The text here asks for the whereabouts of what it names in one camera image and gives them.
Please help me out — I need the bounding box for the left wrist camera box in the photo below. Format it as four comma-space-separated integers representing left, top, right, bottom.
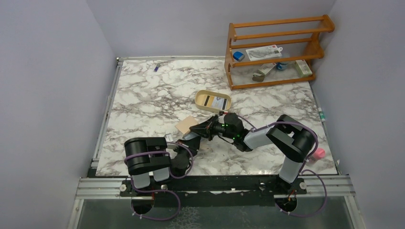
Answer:
164, 134, 174, 142

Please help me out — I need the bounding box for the beige leather card holder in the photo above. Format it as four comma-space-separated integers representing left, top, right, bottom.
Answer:
175, 116, 198, 135

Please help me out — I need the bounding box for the wooden orange shelf rack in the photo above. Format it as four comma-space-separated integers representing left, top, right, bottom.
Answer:
224, 15, 335, 90

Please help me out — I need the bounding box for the blue round container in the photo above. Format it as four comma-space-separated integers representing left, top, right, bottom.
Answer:
276, 62, 289, 71

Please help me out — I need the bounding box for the blue small box on shelf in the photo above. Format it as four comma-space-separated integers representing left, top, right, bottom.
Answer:
233, 52, 245, 62

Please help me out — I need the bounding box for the green white small box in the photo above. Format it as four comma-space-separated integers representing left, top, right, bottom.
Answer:
294, 60, 313, 78

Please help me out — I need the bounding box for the small blue marker pen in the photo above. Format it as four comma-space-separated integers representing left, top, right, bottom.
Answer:
154, 63, 160, 72

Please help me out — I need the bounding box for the pink round object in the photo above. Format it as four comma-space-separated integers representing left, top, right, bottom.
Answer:
309, 148, 326, 163

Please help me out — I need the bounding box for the green white tube at edge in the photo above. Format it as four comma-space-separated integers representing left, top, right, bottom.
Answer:
318, 107, 326, 122

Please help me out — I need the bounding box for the white card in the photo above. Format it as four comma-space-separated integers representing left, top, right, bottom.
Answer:
211, 96, 228, 110

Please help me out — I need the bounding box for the cream oval tray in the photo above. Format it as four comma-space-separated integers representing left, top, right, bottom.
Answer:
194, 90, 232, 113

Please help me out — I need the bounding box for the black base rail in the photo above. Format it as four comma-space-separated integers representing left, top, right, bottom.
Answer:
119, 175, 307, 208

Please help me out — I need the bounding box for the white packaged item on shelf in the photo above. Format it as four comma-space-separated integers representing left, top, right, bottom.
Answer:
246, 45, 283, 61

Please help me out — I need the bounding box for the yellow card in tray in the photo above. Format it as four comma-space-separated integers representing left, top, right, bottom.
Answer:
203, 94, 213, 107

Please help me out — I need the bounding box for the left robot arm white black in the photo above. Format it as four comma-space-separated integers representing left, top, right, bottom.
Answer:
124, 136, 201, 189

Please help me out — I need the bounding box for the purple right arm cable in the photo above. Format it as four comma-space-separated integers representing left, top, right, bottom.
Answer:
221, 110, 319, 168

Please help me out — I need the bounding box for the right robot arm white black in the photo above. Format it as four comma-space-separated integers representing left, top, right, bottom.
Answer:
189, 112, 319, 184

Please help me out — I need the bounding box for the grey tape dispenser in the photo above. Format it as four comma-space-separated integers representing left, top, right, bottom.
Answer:
252, 73, 266, 82

